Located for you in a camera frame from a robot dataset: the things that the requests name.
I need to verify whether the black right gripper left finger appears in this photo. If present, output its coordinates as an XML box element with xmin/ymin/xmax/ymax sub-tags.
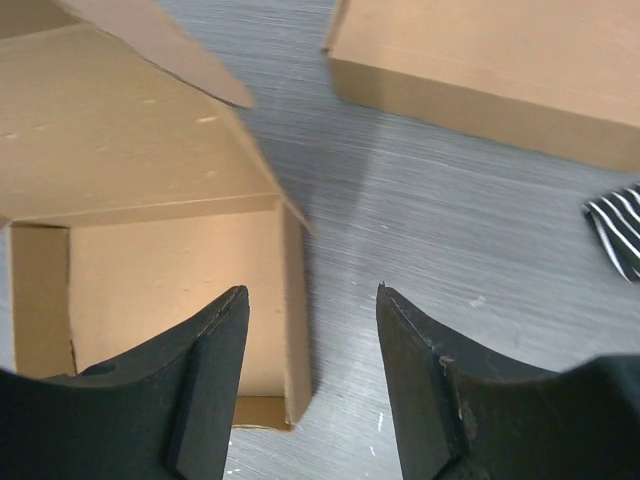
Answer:
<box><xmin>1</xmin><ymin>286</ymin><xmax>249</xmax><ymax>479</ymax></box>

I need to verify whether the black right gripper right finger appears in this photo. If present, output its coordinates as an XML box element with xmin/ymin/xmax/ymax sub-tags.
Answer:
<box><xmin>376</xmin><ymin>285</ymin><xmax>639</xmax><ymax>479</ymax></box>

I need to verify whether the brown cardboard box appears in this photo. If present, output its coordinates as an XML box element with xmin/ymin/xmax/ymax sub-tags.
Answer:
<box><xmin>323</xmin><ymin>0</ymin><xmax>639</xmax><ymax>172</ymax></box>
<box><xmin>1</xmin><ymin>1</ymin><xmax>312</xmax><ymax>431</ymax></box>

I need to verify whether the closed brown cardboard box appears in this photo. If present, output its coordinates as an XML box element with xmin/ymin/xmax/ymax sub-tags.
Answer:
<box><xmin>323</xmin><ymin>0</ymin><xmax>639</xmax><ymax>172</ymax></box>

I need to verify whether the striped cloth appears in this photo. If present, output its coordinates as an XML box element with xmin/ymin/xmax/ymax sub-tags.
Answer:
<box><xmin>581</xmin><ymin>182</ymin><xmax>639</xmax><ymax>283</ymax></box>

